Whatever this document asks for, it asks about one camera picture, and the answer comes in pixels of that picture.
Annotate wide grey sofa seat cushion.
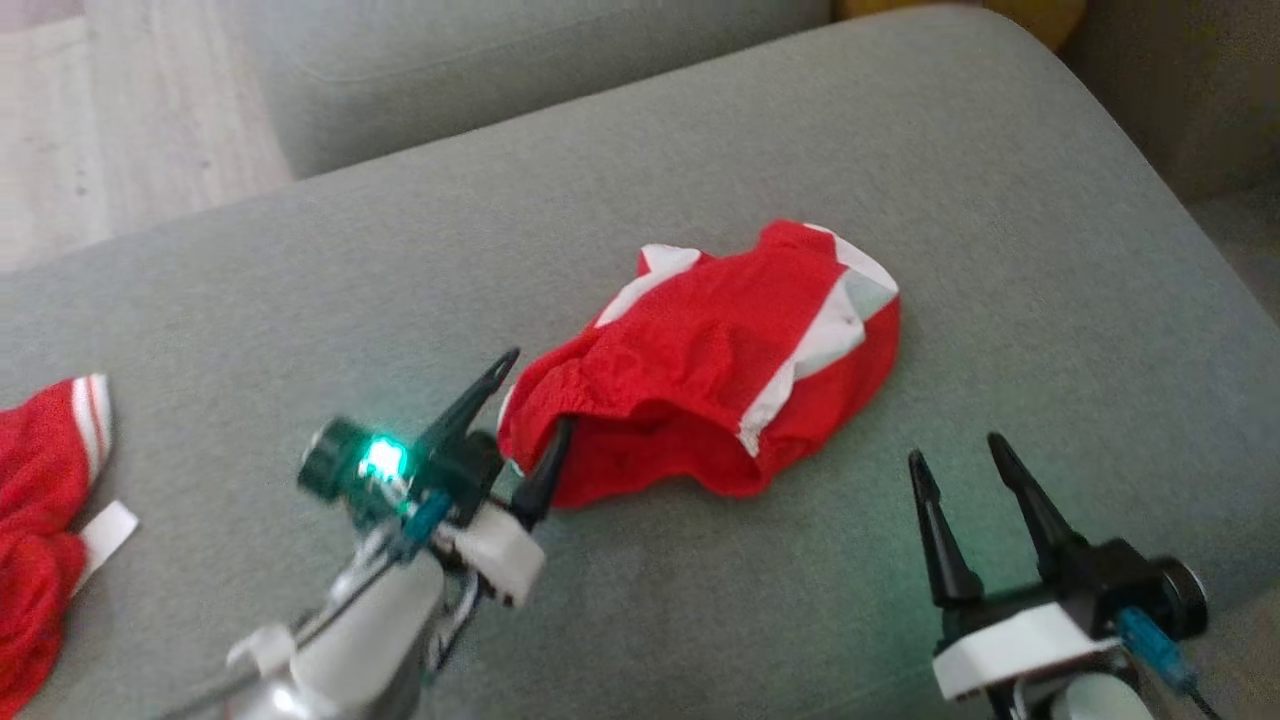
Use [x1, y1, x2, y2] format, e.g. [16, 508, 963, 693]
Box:
[0, 5, 1280, 720]

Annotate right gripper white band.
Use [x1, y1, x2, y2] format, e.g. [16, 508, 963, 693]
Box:
[909, 432, 1162, 702]

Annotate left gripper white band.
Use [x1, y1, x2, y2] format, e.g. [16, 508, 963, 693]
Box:
[410, 348, 578, 607]

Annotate red and white jersey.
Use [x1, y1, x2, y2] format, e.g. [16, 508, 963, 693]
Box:
[0, 374, 140, 693]

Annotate red shorts with white trim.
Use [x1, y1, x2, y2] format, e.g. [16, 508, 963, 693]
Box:
[497, 220, 902, 510]

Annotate black cable with teal plug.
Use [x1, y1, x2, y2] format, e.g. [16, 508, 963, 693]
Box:
[1113, 605, 1227, 720]
[395, 488, 483, 683]

